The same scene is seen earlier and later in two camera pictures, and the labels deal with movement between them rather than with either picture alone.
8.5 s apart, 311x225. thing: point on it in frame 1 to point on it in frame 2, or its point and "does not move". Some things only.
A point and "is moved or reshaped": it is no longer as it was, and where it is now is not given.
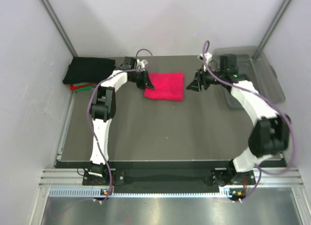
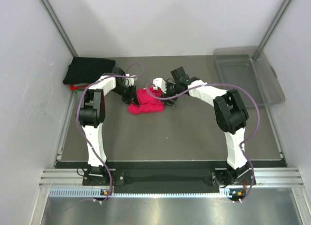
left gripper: x=146 y=81 to x=131 y=98
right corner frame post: x=274 y=24 does not move
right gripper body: x=207 y=78 to x=172 y=90
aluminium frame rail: x=264 y=177 does not move
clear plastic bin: x=250 y=62 does not move
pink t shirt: x=168 y=85 is moved or reshaped
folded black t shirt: x=87 y=70 does not move
